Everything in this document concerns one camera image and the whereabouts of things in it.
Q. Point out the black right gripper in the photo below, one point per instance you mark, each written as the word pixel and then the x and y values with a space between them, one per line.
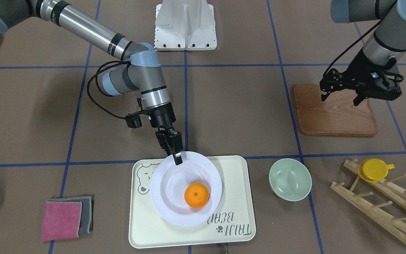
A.
pixel 163 117

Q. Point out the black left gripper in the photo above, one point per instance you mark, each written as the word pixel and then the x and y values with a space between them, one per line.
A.
pixel 360 70

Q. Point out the white round plate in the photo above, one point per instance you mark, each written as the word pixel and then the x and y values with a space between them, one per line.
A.
pixel 169 182

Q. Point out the cream bear tray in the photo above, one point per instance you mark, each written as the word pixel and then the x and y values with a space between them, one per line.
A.
pixel 232 221

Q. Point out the pink sponge cloth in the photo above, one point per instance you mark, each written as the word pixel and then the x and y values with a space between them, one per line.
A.
pixel 61 220

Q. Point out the green bowl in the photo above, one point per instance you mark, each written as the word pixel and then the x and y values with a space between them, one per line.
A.
pixel 290 180

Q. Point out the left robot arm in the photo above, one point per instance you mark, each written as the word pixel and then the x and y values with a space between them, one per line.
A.
pixel 388 36

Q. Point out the wooden cutting board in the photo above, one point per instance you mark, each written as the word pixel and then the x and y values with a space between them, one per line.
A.
pixel 337 116

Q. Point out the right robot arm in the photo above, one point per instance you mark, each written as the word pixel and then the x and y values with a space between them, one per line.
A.
pixel 136 66

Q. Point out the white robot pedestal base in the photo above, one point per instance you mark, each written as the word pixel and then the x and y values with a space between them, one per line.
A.
pixel 185 25

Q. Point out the yellow cup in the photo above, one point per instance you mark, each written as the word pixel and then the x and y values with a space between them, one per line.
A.
pixel 373 170

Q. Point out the orange fruit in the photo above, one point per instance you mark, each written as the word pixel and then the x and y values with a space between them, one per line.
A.
pixel 196 195

